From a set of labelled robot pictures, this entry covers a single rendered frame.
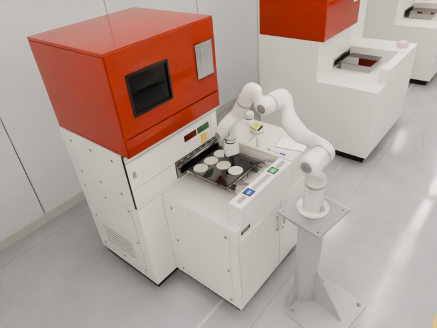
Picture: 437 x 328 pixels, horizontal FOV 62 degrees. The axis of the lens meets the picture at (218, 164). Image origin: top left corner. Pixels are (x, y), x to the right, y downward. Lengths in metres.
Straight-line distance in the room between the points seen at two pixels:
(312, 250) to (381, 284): 0.80
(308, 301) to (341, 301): 0.23
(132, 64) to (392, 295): 2.32
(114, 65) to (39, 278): 2.07
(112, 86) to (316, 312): 1.97
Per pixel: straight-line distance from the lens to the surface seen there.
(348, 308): 2.83
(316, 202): 2.13
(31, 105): 3.45
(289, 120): 1.96
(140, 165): 2.22
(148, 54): 2.01
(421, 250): 3.36
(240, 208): 2.03
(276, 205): 2.41
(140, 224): 2.43
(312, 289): 2.70
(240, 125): 2.80
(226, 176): 2.37
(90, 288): 3.14
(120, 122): 1.97
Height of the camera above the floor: 2.31
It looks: 34 degrees down
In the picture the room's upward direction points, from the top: 5 degrees counter-clockwise
